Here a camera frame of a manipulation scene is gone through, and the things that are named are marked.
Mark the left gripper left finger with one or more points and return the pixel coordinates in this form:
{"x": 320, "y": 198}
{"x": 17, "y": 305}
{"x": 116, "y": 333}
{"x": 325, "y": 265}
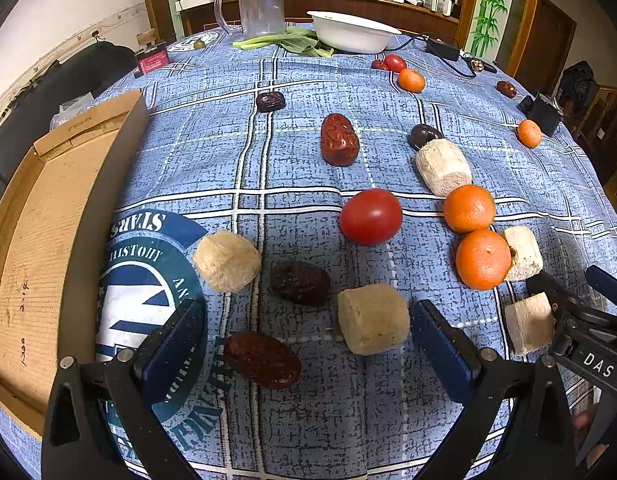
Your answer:
{"x": 77, "y": 441}

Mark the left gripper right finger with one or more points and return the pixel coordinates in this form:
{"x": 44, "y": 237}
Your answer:
{"x": 537, "y": 442}

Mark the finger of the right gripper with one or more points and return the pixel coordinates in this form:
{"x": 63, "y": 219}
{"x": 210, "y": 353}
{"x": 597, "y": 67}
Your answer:
{"x": 556, "y": 294}
{"x": 603, "y": 282}

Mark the orange tangerine pair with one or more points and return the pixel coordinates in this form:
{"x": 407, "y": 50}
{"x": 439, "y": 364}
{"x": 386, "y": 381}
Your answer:
{"x": 483, "y": 259}
{"x": 469, "y": 208}

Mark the dark red date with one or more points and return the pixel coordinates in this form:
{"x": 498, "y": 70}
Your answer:
{"x": 262, "y": 359}

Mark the beige yam chunk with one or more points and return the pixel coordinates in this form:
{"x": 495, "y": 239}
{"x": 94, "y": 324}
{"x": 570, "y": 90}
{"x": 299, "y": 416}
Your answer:
{"x": 227, "y": 261}
{"x": 373, "y": 319}

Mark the dark plum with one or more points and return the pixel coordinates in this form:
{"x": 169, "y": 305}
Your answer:
{"x": 421, "y": 134}

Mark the right edge orange tangerine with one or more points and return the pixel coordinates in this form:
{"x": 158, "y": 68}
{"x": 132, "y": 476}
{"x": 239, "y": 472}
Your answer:
{"x": 529, "y": 133}

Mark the white yam chunk large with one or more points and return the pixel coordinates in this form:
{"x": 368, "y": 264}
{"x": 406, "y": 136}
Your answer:
{"x": 443, "y": 167}

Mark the black box on table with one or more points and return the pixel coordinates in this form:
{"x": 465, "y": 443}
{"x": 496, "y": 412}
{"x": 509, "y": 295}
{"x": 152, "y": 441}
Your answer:
{"x": 543, "y": 110}

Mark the far dark red jujube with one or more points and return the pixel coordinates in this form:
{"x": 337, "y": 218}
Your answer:
{"x": 506, "y": 89}

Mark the brown cardboard tray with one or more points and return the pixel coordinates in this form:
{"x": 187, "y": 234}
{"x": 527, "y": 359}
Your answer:
{"x": 54, "y": 223}

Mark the far orange tangerine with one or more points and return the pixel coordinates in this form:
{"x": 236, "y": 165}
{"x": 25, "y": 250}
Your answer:
{"x": 411, "y": 81}

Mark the large red jujube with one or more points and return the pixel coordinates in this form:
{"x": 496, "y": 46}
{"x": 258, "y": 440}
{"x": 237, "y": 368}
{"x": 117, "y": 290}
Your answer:
{"x": 339, "y": 143}

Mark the blue plaid tablecloth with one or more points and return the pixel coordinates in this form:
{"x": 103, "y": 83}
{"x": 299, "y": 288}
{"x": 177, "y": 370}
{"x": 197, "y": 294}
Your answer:
{"x": 210, "y": 161}

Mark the black power adapter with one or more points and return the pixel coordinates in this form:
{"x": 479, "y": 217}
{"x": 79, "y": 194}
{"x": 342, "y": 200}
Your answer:
{"x": 446, "y": 52}

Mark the small red cherry tomato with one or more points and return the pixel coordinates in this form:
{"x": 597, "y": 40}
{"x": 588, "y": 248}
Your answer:
{"x": 379, "y": 65}

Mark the white bowl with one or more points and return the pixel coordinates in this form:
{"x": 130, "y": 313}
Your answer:
{"x": 350, "y": 33}

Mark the black sofa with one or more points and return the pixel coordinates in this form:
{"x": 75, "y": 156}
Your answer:
{"x": 91, "y": 70}

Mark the green leafy vegetable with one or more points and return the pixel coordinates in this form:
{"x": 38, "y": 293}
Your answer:
{"x": 295, "y": 39}

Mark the pink black small box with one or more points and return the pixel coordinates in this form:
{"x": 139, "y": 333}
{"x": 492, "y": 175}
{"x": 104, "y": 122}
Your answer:
{"x": 152, "y": 58}

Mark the small white plate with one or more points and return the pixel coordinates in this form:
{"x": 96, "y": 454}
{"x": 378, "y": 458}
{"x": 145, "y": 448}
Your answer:
{"x": 194, "y": 42}

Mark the wooden counter cabinet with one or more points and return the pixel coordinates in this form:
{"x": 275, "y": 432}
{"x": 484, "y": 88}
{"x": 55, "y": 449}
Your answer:
{"x": 454, "y": 28}

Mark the clear plastic pitcher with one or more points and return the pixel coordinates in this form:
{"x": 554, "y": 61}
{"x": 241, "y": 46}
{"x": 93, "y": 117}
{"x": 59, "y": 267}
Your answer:
{"x": 258, "y": 18}

